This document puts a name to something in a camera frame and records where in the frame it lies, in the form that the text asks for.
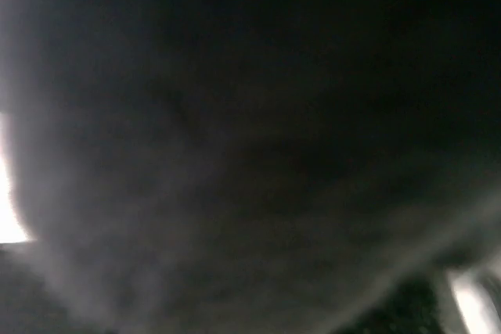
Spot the dark grey checked pillowcase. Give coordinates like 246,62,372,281
1,0,500,333

